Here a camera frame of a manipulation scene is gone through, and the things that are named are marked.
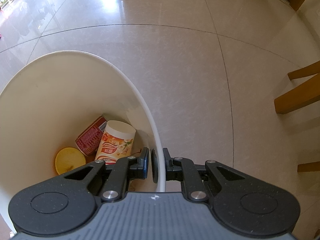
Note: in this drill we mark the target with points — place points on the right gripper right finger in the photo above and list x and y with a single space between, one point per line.
241 203

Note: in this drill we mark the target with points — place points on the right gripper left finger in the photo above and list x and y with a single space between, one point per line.
66 202

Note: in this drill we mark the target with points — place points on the red tin can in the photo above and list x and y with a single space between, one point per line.
88 141

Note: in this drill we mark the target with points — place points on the yellow milk tea cup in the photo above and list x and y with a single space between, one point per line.
116 142

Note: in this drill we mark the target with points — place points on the white plastic bucket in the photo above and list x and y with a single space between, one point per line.
50 102

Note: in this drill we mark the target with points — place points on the wooden chair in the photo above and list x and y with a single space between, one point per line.
304 94

